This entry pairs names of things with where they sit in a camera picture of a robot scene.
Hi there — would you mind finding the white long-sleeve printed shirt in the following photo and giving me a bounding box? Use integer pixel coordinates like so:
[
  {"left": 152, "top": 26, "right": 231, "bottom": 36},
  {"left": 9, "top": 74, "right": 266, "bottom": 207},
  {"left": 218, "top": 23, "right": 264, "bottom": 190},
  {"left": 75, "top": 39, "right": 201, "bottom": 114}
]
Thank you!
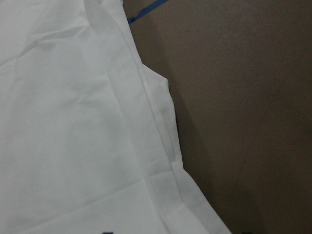
[{"left": 0, "top": 0, "right": 229, "bottom": 234}]

